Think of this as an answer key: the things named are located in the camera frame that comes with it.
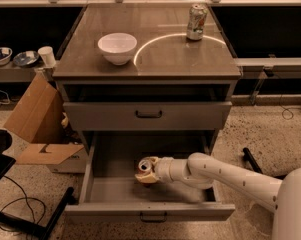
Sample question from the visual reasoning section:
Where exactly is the black cable on floor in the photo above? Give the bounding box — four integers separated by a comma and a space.
0, 175, 48, 234

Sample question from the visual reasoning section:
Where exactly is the red coke can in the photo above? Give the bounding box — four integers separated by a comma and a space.
137, 163, 153, 174

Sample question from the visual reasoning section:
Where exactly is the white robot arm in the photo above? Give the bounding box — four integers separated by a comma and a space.
135, 152, 301, 240

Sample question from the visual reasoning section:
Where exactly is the grey side shelf right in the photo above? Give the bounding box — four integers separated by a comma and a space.
235, 58, 301, 79

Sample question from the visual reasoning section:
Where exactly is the white paper cup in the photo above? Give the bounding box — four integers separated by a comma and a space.
38, 46, 56, 68

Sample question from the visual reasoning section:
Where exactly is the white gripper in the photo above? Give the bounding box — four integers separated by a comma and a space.
135, 156, 190, 184

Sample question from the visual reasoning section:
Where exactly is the brown cardboard box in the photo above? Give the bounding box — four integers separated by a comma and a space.
4, 74, 88, 173

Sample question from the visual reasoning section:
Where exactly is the blue patterned bowl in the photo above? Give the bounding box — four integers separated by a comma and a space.
0, 47, 12, 66
13, 51, 39, 67

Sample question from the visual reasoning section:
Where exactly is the blue patterned bowl right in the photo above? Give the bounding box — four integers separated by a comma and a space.
13, 51, 39, 67

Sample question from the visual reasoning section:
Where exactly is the white ceramic bowl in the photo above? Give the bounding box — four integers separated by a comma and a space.
98, 33, 137, 65

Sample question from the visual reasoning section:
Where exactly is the grey drawer cabinet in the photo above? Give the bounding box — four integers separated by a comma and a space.
53, 3, 241, 153

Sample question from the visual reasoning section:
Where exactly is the grey side shelf left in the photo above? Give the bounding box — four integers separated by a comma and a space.
0, 62, 54, 83

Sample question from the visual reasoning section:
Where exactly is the open grey middle drawer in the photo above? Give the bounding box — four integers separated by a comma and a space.
65, 132, 235, 223

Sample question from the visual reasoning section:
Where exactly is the black stand leg left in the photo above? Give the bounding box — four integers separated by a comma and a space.
0, 187, 74, 240

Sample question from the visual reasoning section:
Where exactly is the blue patterned bowl left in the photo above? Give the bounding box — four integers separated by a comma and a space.
0, 47, 12, 66

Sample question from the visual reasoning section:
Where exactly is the closed grey top drawer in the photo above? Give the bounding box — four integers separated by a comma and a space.
64, 102, 232, 131

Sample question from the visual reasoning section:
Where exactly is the grey side shelf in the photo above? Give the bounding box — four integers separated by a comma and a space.
235, 58, 301, 79
0, 62, 54, 83

